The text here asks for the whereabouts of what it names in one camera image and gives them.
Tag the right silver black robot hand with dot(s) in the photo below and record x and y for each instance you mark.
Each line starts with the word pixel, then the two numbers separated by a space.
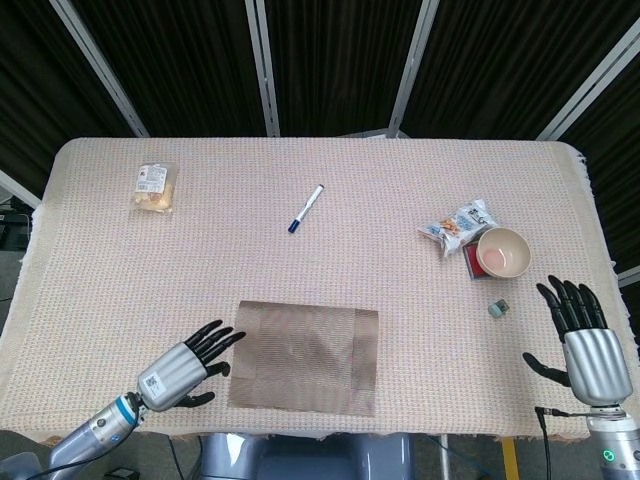
pixel 595 360

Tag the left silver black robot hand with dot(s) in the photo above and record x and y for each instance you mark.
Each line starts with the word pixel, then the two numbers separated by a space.
pixel 170 372

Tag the brown woven placemat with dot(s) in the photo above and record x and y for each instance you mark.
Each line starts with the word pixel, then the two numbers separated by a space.
pixel 300 360

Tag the small beige bowl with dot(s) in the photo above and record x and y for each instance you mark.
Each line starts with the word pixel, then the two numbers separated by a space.
pixel 515 250

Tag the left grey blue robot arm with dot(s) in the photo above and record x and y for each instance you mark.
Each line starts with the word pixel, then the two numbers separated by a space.
pixel 95 430

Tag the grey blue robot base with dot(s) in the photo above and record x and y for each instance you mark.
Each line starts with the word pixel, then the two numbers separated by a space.
pixel 300 460

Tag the small teal block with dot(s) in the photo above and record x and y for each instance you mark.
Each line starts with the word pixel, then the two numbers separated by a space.
pixel 498 308

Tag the black floor box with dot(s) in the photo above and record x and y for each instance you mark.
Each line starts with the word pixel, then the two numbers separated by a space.
pixel 122 474

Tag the red ink pad case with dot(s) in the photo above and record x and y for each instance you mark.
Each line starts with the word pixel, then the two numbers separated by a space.
pixel 471 262

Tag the clear bag of pastries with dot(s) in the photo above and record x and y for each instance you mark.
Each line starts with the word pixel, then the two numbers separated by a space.
pixel 152 192

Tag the crumpled white blue snack packet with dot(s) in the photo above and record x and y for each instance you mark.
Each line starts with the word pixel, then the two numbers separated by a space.
pixel 460 222

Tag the dark pleated partition panel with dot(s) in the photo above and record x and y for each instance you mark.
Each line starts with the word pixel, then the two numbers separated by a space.
pixel 620 150
pixel 340 65
pixel 190 65
pixel 510 60
pixel 40 100

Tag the black equipment stand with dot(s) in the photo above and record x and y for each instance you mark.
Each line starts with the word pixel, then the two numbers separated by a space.
pixel 12 230

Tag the white marker pen blue cap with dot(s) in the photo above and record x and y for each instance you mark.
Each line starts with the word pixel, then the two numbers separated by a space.
pixel 306 209

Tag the white partition post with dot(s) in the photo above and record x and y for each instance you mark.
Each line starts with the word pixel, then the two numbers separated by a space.
pixel 17 187
pixel 100 70
pixel 590 80
pixel 262 65
pixel 631 276
pixel 412 65

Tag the yellow post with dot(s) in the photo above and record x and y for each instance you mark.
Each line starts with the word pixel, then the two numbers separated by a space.
pixel 510 460

